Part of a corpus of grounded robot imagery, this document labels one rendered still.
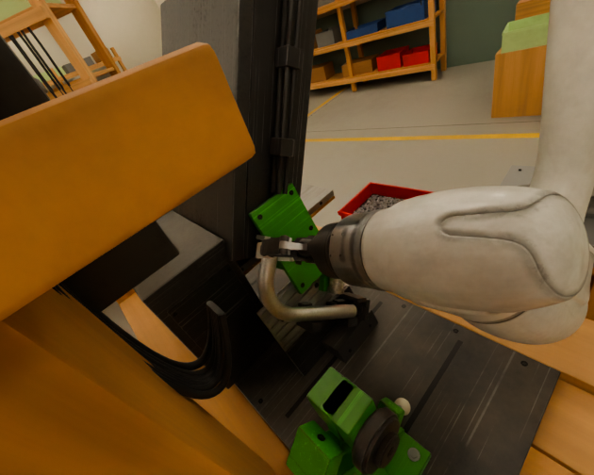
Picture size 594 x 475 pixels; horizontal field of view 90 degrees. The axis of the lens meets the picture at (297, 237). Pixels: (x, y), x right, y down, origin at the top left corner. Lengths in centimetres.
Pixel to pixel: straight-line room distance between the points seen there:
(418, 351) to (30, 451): 64
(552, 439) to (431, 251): 52
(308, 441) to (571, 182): 41
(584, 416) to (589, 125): 49
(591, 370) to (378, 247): 55
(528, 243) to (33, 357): 30
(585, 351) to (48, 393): 78
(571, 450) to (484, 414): 12
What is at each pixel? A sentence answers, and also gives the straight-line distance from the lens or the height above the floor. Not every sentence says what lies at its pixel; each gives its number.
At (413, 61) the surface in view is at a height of 32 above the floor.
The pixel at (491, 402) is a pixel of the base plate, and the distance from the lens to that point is 70.
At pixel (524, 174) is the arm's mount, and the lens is 120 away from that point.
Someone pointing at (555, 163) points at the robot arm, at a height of 132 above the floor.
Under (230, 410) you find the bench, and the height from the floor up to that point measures 88.
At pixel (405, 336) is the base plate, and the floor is 90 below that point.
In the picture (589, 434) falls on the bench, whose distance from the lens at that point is 74.
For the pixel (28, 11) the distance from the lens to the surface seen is 314.
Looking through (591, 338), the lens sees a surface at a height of 90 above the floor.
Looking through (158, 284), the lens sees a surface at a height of 124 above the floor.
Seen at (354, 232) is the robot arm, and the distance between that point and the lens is 32.
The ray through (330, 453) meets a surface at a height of 114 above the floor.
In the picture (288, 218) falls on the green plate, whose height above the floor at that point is 122.
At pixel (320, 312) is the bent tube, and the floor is 105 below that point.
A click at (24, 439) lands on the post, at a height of 140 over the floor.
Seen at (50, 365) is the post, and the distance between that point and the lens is 23.
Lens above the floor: 154
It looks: 35 degrees down
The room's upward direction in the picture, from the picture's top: 22 degrees counter-clockwise
